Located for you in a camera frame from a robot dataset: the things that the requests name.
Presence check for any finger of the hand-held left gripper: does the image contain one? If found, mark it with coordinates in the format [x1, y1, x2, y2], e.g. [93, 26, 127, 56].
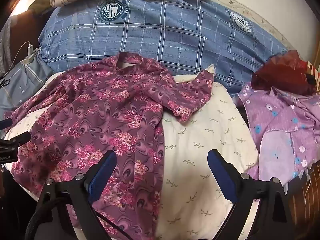
[0, 131, 32, 153]
[0, 119, 13, 131]

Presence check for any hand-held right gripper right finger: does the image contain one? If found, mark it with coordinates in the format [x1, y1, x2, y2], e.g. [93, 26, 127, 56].
[207, 149, 299, 240]

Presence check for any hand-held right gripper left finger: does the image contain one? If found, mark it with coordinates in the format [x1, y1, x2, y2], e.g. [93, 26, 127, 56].
[32, 150, 118, 240]

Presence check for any maroon floral shirt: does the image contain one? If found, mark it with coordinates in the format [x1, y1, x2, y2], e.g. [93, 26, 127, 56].
[11, 52, 213, 232]

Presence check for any cream leaf-print blanket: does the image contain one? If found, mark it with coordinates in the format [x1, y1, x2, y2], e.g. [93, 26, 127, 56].
[5, 65, 259, 240]

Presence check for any grey-blue star-print cloth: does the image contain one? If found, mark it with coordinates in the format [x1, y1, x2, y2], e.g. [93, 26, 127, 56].
[0, 49, 54, 117]

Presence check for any lilac floral shirt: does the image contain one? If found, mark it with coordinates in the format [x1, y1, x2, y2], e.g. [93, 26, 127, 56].
[236, 81, 320, 180]

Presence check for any grey cloth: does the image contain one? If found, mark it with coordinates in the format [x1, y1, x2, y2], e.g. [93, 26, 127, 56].
[0, 15, 19, 75]

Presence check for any dark red cloth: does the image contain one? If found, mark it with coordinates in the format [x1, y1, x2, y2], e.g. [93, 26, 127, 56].
[251, 50, 317, 96]

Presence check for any dark green cloth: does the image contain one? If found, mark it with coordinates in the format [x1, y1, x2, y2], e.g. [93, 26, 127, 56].
[26, 0, 54, 17]

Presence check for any blue plaid duvet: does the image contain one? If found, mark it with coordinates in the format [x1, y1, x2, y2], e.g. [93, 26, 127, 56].
[38, 0, 289, 97]

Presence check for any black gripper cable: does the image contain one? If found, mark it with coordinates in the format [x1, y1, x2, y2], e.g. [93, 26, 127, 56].
[96, 211, 134, 240]

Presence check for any white charger with cable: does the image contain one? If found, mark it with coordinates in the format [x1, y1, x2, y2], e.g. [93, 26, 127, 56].
[0, 41, 42, 80]

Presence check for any thin white cable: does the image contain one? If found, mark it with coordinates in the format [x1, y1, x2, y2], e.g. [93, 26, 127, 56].
[303, 170, 312, 207]

